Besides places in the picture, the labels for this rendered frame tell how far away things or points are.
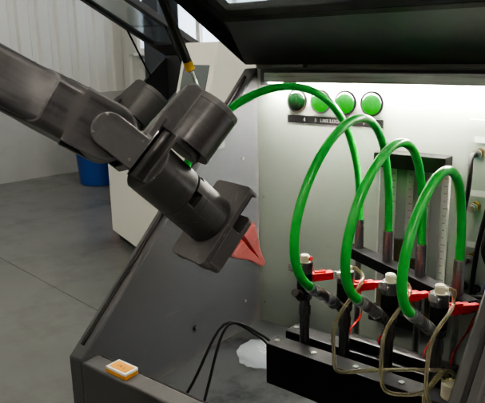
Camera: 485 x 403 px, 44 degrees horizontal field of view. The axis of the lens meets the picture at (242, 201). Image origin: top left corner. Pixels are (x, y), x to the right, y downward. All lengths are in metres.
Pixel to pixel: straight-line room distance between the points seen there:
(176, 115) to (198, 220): 0.11
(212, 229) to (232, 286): 0.78
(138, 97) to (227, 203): 0.38
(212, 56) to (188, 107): 3.27
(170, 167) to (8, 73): 0.17
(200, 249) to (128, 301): 0.55
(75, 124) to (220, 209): 0.18
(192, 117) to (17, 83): 0.17
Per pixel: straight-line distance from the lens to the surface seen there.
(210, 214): 0.64
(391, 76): 1.20
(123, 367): 1.09
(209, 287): 1.36
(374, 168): 0.86
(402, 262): 0.80
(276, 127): 1.38
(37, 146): 7.90
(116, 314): 1.18
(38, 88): 0.60
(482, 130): 1.18
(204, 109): 0.62
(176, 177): 0.61
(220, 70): 3.88
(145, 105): 0.99
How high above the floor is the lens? 1.49
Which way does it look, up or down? 14 degrees down
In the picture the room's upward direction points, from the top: 1 degrees counter-clockwise
